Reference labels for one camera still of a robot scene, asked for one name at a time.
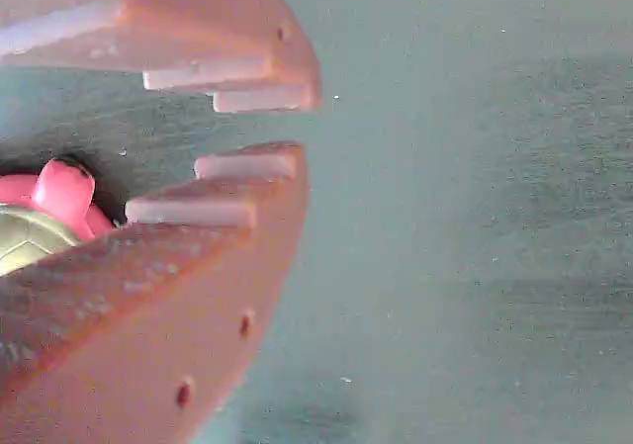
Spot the red turtle toy gold shell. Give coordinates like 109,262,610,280
0,155,119,277

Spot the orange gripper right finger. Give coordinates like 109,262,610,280
0,0,322,115

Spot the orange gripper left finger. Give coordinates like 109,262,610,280
0,140,311,444

